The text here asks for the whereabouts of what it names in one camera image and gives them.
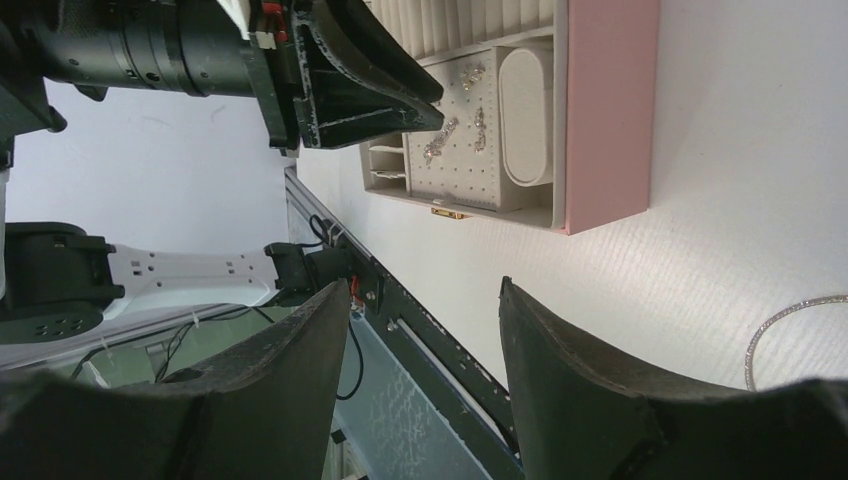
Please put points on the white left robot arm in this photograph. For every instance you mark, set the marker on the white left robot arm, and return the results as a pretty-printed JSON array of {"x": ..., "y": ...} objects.
[{"x": 58, "y": 282}]

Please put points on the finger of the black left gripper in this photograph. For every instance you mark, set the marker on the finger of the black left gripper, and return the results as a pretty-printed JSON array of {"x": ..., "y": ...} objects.
[{"x": 357, "y": 82}]

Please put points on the beige oval watch pillow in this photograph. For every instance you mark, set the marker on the beige oval watch pillow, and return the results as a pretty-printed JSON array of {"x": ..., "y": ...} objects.
[{"x": 525, "y": 81}]

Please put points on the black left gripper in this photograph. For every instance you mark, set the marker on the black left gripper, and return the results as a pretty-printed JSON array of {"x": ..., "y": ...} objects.
[{"x": 190, "y": 47}]

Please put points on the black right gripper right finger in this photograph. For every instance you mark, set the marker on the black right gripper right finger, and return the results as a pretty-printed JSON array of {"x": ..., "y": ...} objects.
[{"x": 584, "y": 409}]

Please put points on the small silver earring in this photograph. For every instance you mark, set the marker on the small silver earring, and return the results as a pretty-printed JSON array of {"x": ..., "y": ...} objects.
[{"x": 471, "y": 75}]

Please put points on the pink jewelry box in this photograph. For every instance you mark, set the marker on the pink jewelry box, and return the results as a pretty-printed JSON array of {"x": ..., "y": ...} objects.
[{"x": 604, "y": 77}]

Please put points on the small silver stud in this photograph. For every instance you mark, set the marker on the small silver stud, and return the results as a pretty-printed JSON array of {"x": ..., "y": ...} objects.
[{"x": 479, "y": 123}]

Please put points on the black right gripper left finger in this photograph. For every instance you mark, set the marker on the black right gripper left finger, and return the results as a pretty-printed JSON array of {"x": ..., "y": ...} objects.
[{"x": 261, "y": 409}]

